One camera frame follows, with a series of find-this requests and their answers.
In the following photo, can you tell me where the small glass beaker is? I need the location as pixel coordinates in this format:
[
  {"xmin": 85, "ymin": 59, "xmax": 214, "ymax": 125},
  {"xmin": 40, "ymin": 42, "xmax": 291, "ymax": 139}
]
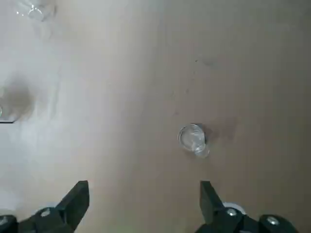
[{"xmin": 23, "ymin": 0, "xmax": 55, "ymax": 22}]

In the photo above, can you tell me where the glass conical flask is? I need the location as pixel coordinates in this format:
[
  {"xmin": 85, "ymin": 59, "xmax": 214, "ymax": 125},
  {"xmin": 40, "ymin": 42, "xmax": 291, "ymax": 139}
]
[{"xmin": 177, "ymin": 123, "xmax": 211, "ymax": 159}]

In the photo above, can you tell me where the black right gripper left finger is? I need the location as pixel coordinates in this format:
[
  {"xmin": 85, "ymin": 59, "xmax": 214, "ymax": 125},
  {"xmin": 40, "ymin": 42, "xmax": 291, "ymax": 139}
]
[{"xmin": 0, "ymin": 180, "xmax": 90, "ymax": 233}]

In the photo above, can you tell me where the tripod stand with white mesh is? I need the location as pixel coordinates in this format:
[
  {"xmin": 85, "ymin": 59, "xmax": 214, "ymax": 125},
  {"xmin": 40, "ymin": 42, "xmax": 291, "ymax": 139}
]
[{"xmin": 0, "ymin": 104, "xmax": 18, "ymax": 125}]

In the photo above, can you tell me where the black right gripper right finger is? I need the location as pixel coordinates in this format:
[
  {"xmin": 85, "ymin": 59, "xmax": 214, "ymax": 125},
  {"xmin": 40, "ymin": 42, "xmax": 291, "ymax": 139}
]
[{"xmin": 194, "ymin": 180, "xmax": 298, "ymax": 233}]

